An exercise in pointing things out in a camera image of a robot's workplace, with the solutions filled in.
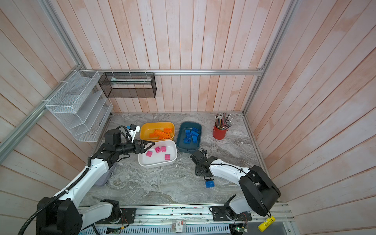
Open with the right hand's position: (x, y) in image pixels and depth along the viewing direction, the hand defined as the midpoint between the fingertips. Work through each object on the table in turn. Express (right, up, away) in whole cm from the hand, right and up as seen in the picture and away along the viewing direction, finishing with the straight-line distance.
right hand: (201, 170), depth 90 cm
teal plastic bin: (-8, +28, +19) cm, 35 cm away
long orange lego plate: (-26, +22, +12) cm, 36 cm away
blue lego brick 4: (+4, -5, -8) cm, 10 cm away
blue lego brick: (-9, +18, +11) cm, 23 cm away
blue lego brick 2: (-4, +22, +14) cm, 27 cm away
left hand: (-29, +17, -12) cm, 36 cm away
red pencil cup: (+14, +22, +12) cm, 29 cm away
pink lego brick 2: (-22, +8, +3) cm, 23 cm away
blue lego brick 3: (-3, +18, +11) cm, 22 cm away
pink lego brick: (-25, +12, +7) cm, 29 cm away
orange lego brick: (-23, +25, +17) cm, 38 cm away
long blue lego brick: (-3, +25, +18) cm, 31 cm away
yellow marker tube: (+29, -20, -20) cm, 41 cm away
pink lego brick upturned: (-28, +12, +6) cm, 31 cm away
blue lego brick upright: (-8, +22, +12) cm, 27 cm away
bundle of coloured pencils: (+16, +31, +8) cm, 36 cm away
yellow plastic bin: (-38, +26, +17) cm, 49 cm away
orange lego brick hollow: (-33, +21, +15) cm, 42 cm away
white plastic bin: (-25, +10, +8) cm, 28 cm away
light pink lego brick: (-34, +9, +5) cm, 35 cm away
